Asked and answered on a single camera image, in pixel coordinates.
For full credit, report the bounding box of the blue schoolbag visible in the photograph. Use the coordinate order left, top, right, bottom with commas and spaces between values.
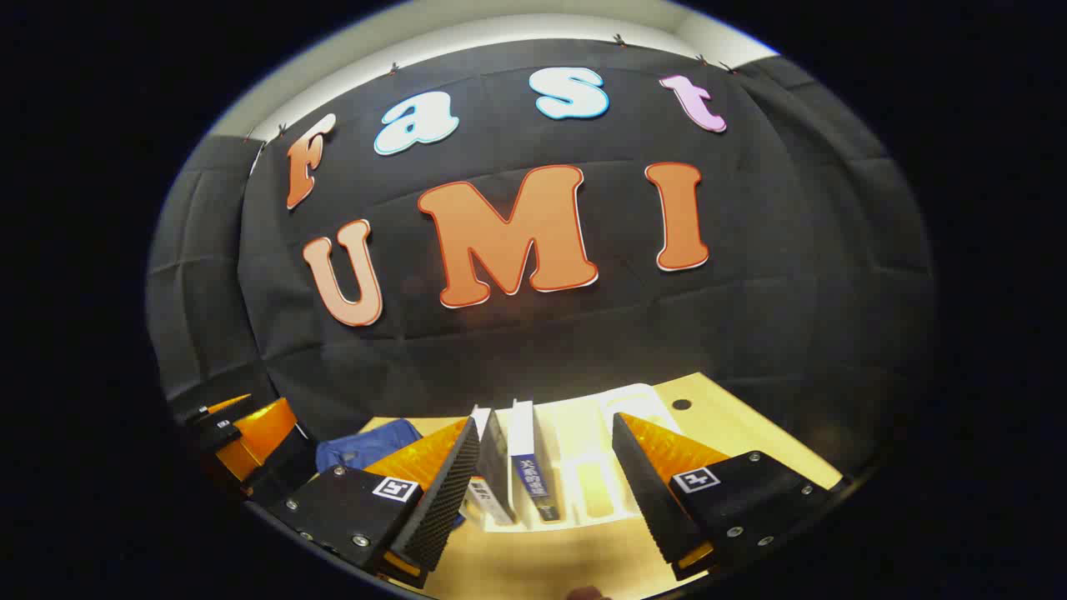
315, 419, 426, 478

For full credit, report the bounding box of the black backdrop cloth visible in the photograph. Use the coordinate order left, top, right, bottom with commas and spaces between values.
146, 37, 939, 480

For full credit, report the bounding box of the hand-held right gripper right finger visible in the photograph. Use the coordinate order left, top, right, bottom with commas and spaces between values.
611, 412, 843, 582

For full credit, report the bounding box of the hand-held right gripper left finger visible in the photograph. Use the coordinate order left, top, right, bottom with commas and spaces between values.
267, 417, 482, 588

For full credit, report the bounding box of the grey portrait cover book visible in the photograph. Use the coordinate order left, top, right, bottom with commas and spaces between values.
465, 406, 519, 528

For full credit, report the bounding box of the white bookshelf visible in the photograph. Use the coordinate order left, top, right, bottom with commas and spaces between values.
471, 383, 693, 534

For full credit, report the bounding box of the blue cover book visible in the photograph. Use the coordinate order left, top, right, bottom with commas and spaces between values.
508, 400, 562, 524

